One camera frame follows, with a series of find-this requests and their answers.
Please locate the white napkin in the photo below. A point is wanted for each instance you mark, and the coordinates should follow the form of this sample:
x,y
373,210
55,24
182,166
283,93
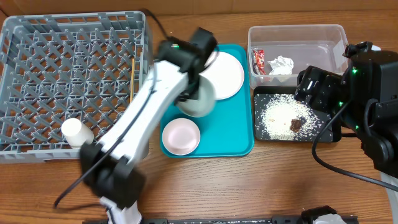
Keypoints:
x,y
281,66

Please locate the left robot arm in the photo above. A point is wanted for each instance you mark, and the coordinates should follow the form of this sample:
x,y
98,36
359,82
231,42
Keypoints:
x,y
109,166

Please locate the small pink saucer plate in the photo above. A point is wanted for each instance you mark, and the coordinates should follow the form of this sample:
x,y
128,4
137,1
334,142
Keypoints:
x,y
181,136

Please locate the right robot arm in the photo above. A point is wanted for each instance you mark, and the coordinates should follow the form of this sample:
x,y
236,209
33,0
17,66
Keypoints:
x,y
364,100

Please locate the teal plastic tray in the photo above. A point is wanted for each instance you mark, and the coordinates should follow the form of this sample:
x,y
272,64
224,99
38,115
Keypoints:
x,y
228,130

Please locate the red snack wrapper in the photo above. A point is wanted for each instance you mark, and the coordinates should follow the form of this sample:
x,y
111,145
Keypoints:
x,y
258,61

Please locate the brown food scrap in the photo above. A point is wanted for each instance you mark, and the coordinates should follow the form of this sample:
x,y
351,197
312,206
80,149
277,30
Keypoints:
x,y
296,125

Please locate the white ceramic cup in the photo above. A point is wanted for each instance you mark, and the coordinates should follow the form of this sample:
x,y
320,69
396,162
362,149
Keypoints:
x,y
76,133

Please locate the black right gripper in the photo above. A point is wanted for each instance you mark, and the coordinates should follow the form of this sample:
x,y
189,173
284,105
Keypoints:
x,y
328,82

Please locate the wooden chopstick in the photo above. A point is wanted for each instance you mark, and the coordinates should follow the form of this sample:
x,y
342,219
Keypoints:
x,y
132,80

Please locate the grey plastic dish rack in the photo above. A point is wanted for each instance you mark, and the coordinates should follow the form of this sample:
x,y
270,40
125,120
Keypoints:
x,y
64,66

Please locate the clear plastic waste bin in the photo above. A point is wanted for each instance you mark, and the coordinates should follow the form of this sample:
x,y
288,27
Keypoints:
x,y
320,45

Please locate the white rice grains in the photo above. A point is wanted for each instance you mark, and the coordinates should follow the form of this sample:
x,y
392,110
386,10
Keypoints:
x,y
274,112

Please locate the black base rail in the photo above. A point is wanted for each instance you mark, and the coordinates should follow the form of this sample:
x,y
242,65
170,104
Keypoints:
x,y
324,214

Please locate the large white round plate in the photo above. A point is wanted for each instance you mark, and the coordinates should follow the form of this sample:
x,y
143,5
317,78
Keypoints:
x,y
225,73

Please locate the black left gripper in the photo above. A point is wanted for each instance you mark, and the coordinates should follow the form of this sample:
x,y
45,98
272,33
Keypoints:
x,y
193,94

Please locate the grey-green ceramic bowl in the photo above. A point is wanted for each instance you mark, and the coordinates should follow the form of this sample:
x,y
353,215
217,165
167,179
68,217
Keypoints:
x,y
205,102

